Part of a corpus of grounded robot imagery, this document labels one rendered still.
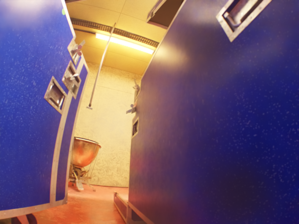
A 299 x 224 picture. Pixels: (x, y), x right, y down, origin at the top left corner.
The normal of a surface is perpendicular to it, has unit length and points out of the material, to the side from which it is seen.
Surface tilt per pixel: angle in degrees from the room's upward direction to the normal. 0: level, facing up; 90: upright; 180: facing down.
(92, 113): 90
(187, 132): 90
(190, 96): 90
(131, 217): 88
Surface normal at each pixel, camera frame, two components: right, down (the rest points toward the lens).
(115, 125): 0.42, -0.37
